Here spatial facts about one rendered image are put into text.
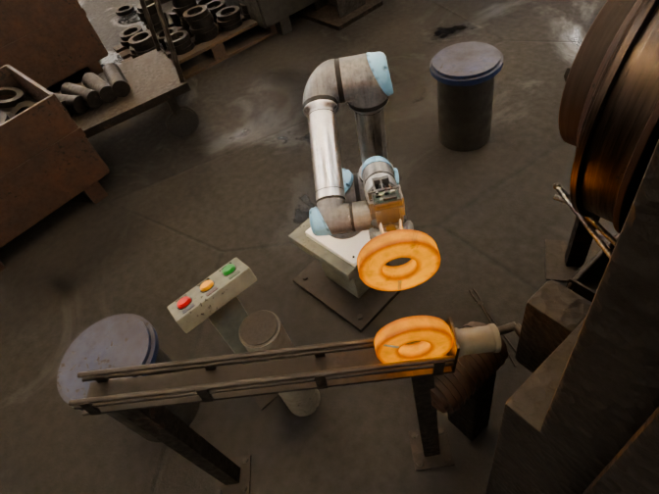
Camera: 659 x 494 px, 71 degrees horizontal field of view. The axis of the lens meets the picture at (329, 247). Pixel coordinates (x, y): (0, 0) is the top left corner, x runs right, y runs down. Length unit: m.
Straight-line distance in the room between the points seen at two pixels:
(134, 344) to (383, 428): 0.85
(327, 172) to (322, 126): 0.13
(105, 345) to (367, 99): 1.09
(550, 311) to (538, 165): 1.54
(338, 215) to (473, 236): 1.02
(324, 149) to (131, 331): 0.85
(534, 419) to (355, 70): 0.92
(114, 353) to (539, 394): 1.23
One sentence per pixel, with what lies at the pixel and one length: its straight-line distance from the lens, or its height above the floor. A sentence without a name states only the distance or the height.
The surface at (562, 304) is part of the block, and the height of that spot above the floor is 0.80.
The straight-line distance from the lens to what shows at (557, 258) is 2.02.
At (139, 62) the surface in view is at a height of 0.32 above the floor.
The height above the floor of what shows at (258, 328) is 0.52.
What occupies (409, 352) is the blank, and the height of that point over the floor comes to 0.68.
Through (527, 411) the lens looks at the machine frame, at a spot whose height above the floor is 0.87.
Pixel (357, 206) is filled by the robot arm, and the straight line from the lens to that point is 1.15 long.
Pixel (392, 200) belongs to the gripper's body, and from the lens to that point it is 0.92.
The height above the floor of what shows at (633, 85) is 1.22.
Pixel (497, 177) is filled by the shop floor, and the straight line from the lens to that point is 2.33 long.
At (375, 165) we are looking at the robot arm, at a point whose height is 0.86.
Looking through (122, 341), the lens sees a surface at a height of 0.43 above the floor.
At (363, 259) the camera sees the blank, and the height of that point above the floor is 0.90.
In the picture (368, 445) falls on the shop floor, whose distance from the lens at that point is 1.65.
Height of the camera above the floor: 1.57
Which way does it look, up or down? 48 degrees down
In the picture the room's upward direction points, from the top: 18 degrees counter-clockwise
